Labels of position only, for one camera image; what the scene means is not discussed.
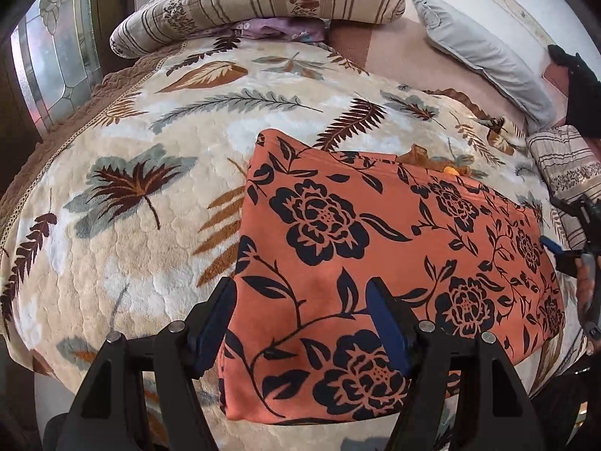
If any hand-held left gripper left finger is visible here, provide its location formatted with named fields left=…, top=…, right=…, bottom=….
left=42, top=277, right=238, bottom=451

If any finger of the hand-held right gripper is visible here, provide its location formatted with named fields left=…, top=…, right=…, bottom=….
left=548, top=196, right=593, bottom=226
left=539, top=236, right=583, bottom=275

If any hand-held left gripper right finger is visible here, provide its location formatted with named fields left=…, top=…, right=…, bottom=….
left=366, top=277, right=541, bottom=451

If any orange floral blouse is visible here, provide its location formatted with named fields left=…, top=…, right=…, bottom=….
left=218, top=129, right=566, bottom=426

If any person's right hand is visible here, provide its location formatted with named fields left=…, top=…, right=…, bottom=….
left=575, top=263, right=599, bottom=315

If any striped floral pillow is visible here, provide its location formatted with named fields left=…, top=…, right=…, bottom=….
left=525, top=124, right=601, bottom=250

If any cream leaf-print blanket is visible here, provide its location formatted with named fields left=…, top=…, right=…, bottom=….
left=0, top=40, right=587, bottom=451

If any black cloth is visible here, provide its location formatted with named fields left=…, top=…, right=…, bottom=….
left=547, top=44, right=601, bottom=139

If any grey pillow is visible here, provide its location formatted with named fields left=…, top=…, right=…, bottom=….
left=408, top=0, right=557, bottom=132

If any pink bed sheet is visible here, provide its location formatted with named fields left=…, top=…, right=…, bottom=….
left=324, top=0, right=578, bottom=127

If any purple floral cloth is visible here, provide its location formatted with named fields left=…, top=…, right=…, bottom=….
left=225, top=16, right=329, bottom=44

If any stained glass door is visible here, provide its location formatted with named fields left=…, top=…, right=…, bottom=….
left=9, top=0, right=105, bottom=142

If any striped floral bolster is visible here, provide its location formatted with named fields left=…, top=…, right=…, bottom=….
left=109, top=0, right=407, bottom=59

